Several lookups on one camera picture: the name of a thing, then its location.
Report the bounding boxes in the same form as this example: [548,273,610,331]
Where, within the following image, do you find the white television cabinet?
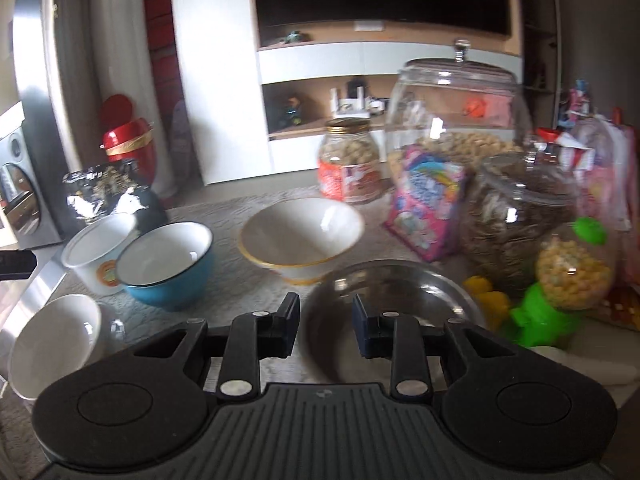
[170,0,526,186]

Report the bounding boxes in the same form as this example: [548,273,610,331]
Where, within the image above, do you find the large clear jar with lid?
[387,40,533,201]

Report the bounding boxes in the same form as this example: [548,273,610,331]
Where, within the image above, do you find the black snack bag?
[62,160,168,235]

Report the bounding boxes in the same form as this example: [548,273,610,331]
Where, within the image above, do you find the white lace tablecloth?
[0,192,481,480]

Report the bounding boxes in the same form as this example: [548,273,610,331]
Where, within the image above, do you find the peanut jar with gold lid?
[318,119,388,205]

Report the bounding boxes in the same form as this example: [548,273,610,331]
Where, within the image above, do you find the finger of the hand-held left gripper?
[0,251,38,281]

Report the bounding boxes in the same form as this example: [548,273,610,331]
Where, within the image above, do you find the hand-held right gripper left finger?
[135,292,301,401]

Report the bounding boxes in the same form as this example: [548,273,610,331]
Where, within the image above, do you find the pink marshmallow bag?
[385,145,468,262]

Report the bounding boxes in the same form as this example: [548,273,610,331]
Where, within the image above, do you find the silver appliance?
[0,100,66,251]

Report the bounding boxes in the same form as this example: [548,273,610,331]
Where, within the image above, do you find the white ceramic bowl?
[7,294,103,401]

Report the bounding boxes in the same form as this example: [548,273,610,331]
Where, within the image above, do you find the clear jar of sunflower seeds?
[460,155,581,296]

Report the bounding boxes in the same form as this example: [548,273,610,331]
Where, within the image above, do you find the red canister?
[100,94,157,181]

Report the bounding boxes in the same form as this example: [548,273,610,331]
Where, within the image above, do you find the candy jar with green lid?
[502,217,616,348]

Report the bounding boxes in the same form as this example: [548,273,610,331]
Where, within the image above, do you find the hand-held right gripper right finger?
[351,294,521,401]

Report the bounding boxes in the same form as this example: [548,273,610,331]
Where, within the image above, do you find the steel bowl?
[302,260,488,391]

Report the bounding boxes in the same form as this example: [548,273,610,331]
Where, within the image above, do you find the blue plate with yellow rim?
[239,197,366,286]

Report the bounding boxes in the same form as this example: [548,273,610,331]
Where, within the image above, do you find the pink plastic candy bag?
[570,115,640,231]

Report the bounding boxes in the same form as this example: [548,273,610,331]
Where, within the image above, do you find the yellow toy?
[462,276,511,331]

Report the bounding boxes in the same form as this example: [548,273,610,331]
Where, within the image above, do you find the blue enamel bowl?
[116,221,216,309]

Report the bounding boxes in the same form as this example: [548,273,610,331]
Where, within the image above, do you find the white bowl with orange print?
[61,212,138,296]

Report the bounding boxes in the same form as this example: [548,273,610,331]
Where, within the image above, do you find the red gift boxes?
[145,0,183,111]

